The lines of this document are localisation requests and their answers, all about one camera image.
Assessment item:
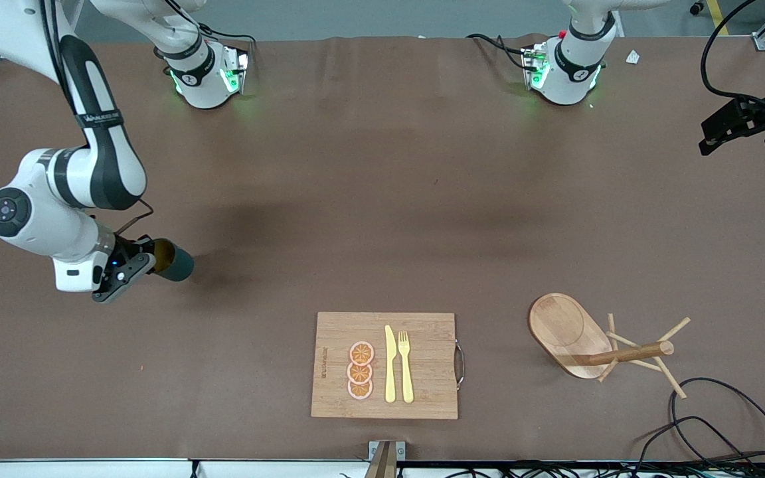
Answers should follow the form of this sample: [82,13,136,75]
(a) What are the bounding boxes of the dark teal ceramic cup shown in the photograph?
[152,239,195,282]

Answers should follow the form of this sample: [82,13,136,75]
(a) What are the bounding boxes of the wooden mug tree stand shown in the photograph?
[527,293,692,400]

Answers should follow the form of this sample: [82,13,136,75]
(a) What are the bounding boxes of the yellow plastic knife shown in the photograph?
[384,325,397,404]

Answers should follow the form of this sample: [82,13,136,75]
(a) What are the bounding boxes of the yellow plastic fork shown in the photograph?
[398,331,415,404]

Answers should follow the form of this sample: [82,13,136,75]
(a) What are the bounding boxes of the black right arm base cable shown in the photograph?
[163,0,255,64]

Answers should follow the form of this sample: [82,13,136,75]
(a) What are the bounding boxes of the black arm base cable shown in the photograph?
[163,0,255,64]
[466,32,531,72]

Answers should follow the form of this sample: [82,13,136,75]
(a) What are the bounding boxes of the black left arm base cable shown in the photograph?
[466,32,531,72]

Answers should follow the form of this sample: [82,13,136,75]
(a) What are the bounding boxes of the black cable looped on table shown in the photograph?
[634,377,765,469]

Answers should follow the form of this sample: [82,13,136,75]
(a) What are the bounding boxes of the bamboo cutting board with handle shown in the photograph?
[310,312,466,420]

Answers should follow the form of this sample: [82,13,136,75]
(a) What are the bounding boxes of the grey metal bracket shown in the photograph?
[369,440,406,461]

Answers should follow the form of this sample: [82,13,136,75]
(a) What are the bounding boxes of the black cables along table edge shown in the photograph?
[452,457,765,478]

